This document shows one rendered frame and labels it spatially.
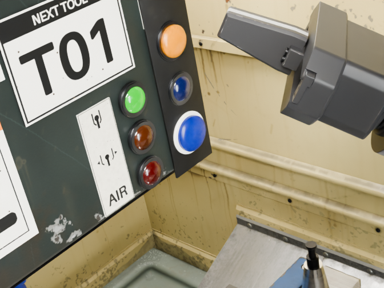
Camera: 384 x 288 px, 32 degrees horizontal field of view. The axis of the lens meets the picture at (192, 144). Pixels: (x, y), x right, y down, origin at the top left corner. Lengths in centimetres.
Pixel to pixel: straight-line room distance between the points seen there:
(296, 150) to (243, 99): 17
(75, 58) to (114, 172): 9
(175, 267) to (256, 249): 40
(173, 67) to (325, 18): 12
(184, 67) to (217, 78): 105
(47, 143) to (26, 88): 4
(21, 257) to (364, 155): 104
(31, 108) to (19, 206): 6
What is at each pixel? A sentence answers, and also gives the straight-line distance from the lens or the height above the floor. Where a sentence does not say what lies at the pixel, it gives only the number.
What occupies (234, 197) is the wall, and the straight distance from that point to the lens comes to 175.
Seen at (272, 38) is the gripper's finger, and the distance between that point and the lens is 48.
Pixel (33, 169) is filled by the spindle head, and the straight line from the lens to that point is 45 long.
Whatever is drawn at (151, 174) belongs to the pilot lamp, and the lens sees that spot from 51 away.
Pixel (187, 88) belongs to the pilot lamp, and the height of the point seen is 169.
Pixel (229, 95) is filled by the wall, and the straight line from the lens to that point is 157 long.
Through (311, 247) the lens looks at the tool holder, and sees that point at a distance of 92.
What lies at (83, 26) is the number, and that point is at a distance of 45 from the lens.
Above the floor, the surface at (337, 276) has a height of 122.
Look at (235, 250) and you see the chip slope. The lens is 174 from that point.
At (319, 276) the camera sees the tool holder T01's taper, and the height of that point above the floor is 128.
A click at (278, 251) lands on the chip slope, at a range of 169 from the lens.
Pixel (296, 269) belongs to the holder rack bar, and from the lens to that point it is 104.
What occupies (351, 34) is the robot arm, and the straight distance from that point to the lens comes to 50.
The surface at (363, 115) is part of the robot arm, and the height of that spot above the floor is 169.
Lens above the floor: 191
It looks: 29 degrees down
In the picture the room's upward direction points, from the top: 11 degrees counter-clockwise
